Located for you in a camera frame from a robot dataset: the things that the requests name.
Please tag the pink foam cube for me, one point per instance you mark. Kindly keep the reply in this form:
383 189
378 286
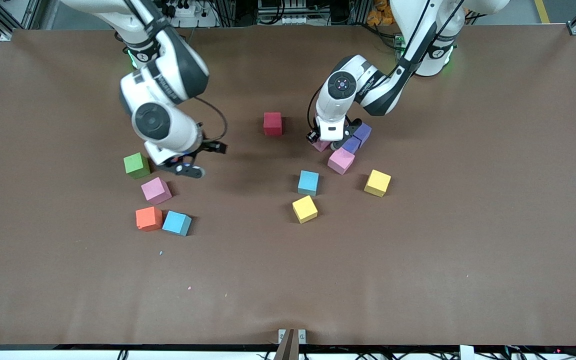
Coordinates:
321 146
340 161
155 190

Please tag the red foam cube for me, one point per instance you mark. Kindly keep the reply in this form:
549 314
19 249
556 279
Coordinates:
272 123

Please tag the blue foam cube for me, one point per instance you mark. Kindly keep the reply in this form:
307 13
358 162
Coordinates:
308 182
175 222

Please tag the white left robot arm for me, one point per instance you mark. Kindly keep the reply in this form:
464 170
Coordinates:
330 107

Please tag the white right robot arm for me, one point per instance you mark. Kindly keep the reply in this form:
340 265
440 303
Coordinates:
180 132

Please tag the purple foam cube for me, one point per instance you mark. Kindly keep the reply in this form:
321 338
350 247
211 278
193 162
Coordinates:
365 133
353 146

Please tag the green foam cube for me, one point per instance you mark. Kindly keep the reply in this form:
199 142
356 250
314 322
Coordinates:
135 164

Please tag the orange foam cube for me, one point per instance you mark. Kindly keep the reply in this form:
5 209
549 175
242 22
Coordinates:
148 218

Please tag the yellow foam cube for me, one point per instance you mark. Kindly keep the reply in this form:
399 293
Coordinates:
304 208
377 182

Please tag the white power strip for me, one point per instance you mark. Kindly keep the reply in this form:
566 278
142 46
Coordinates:
193 12
298 20

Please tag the pile of orange packets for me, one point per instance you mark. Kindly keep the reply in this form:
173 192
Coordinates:
380 12

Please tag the large table mat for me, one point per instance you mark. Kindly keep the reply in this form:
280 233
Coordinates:
288 280

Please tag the brown wedge bar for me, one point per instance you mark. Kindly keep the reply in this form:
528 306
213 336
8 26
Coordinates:
288 350

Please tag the white label tag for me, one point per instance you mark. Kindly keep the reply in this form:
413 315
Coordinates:
466 353

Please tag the metal clamp bracket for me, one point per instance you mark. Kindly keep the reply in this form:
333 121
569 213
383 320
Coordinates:
280 334

